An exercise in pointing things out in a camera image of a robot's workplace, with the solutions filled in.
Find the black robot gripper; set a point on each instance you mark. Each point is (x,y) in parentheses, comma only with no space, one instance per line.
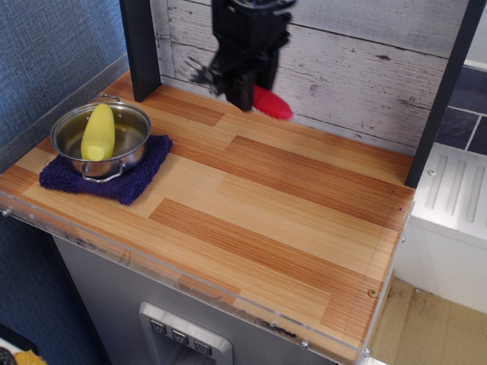
(250,35)

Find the red handled metal fork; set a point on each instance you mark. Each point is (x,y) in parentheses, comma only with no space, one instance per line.
(264,100)

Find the small steel pot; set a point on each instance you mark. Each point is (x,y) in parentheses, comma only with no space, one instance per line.
(132,131)

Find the yellow toy corn cob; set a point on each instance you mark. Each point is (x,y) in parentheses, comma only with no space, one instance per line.
(98,140)

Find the purple terry cloth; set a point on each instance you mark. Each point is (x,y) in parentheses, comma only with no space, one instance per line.
(125,189)

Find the grey toy fridge front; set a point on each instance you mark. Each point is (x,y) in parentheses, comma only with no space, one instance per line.
(112,294)

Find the white ridged cabinet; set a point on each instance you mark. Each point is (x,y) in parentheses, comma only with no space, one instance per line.
(444,243)

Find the clear acrylic table edge guard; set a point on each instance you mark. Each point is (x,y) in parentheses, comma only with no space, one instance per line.
(310,274)

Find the silver dispenser button panel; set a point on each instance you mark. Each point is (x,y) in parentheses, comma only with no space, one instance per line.
(172,339)

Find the yellow black object bottom left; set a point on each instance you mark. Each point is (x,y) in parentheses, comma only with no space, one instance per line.
(20,358)

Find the left black upright post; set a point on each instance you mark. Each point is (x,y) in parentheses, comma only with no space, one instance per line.
(141,47)

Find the black upright post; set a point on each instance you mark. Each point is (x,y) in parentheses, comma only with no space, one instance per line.
(141,47)
(463,41)

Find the right black upright post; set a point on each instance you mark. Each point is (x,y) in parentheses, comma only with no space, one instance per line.
(463,41)

